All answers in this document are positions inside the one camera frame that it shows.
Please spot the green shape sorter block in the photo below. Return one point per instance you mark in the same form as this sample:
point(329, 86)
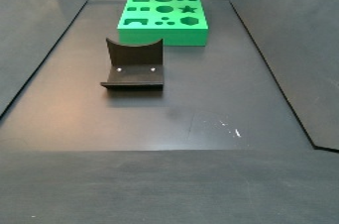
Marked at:
point(175, 21)

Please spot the black curved holder stand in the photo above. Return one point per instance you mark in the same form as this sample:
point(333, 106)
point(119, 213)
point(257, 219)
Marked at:
point(135, 59)

